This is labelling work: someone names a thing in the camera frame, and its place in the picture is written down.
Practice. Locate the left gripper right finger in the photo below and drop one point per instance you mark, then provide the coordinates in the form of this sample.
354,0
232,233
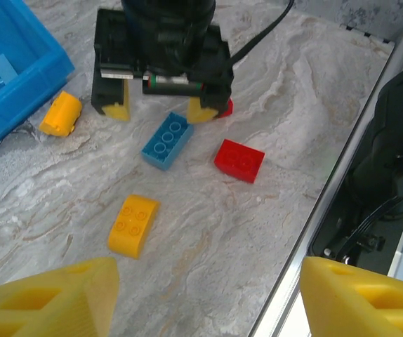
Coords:
363,309

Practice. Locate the blue three-compartment bin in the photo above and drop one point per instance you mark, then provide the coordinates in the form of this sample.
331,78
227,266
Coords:
29,80

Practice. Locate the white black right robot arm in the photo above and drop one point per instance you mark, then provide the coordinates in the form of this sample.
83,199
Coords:
391,140

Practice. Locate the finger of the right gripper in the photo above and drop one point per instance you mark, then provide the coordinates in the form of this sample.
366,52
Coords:
201,112
112,94

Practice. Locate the red curved lego brick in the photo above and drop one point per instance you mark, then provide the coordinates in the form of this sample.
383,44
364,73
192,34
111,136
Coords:
240,161

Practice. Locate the light blue lego brick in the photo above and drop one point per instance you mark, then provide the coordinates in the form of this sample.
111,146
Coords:
5,70

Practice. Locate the blue long lego brick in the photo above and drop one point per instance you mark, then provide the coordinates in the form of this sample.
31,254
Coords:
166,140

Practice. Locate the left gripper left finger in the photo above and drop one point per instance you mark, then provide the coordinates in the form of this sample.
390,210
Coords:
47,309

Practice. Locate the aluminium front frame rail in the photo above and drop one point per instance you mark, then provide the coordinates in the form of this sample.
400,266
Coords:
289,277

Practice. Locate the yellow curved lego brick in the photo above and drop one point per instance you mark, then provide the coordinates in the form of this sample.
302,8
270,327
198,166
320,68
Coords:
131,224

